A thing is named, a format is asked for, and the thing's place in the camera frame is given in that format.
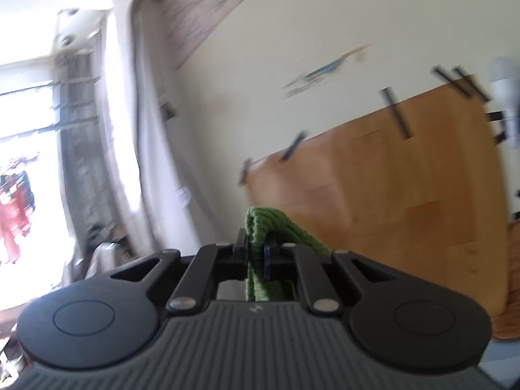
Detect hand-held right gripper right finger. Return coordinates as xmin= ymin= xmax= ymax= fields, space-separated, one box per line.
xmin=263 ymin=239 xmax=401 ymax=316

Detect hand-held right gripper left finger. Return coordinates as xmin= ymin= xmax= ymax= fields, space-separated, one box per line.
xmin=109 ymin=227 xmax=249 ymax=314

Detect green knit sweater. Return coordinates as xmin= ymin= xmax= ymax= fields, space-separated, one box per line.
xmin=244 ymin=206 xmax=334 ymax=303

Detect red hanging clothes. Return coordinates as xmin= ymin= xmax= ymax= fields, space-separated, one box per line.
xmin=0 ymin=171 xmax=37 ymax=265

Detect white curtain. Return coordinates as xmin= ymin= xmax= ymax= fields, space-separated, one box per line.
xmin=103 ymin=0 xmax=204 ymax=261

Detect wooden headboard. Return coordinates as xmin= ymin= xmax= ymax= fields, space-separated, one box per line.
xmin=240 ymin=75 xmax=510 ymax=318

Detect brown cushion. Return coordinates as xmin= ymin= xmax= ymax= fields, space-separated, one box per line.
xmin=489 ymin=219 xmax=520 ymax=344

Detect wall paper sheet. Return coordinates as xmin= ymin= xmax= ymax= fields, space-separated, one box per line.
xmin=282 ymin=43 xmax=372 ymax=98

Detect wall poster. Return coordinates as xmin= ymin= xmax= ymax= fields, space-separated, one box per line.
xmin=156 ymin=0 xmax=261 ymax=70

